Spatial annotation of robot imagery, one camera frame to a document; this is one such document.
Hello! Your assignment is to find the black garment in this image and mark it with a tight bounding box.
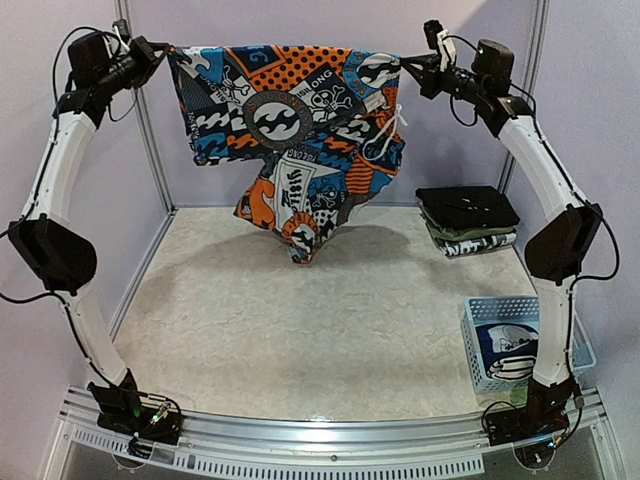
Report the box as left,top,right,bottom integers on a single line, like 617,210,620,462
415,186,520,230

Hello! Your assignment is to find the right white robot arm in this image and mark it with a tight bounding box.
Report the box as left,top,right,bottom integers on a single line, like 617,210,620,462
401,20,603,436

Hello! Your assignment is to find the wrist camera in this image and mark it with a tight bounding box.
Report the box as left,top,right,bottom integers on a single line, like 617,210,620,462
67,31,110,79
471,39,515,82

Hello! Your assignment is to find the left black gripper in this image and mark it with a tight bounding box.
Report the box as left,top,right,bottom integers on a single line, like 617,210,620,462
97,34,169,93

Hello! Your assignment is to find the folded black white shirt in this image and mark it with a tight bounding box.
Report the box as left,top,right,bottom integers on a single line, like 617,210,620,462
434,232,517,258

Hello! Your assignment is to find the blue orange patterned cloth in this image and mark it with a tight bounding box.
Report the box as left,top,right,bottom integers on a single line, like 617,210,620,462
168,45,404,264

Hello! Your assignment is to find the white striped cloth in basket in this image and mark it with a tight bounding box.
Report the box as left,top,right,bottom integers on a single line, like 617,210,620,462
476,323,539,382

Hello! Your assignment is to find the folded green shirt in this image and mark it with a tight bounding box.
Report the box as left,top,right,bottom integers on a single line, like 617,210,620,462
423,216,516,242

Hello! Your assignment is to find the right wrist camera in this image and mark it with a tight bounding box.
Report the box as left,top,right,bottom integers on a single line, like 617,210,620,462
471,39,515,82

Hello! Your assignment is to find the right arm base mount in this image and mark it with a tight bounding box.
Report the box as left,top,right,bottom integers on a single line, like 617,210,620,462
481,400,570,448

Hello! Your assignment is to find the aluminium front rail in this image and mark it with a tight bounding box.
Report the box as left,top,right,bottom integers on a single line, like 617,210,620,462
42,387,626,479

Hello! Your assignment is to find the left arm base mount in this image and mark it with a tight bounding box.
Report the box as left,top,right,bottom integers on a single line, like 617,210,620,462
88,370,184,446

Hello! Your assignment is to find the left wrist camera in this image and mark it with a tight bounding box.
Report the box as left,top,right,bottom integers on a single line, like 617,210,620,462
67,31,110,79

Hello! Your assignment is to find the aluminium frame post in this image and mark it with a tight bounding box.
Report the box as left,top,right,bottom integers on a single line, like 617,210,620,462
497,0,550,194
113,0,177,216

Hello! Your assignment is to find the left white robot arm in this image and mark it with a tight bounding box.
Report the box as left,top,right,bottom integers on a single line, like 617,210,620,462
2,19,171,434

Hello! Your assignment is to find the light blue plastic basket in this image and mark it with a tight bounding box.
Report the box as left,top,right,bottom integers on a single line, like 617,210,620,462
460,294,599,396

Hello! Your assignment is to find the right aluminium frame post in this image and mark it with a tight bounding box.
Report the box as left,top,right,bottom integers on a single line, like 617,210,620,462
497,0,550,194

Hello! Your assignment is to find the left aluminium frame post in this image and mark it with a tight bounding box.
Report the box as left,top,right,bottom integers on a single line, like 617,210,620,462
113,0,177,216

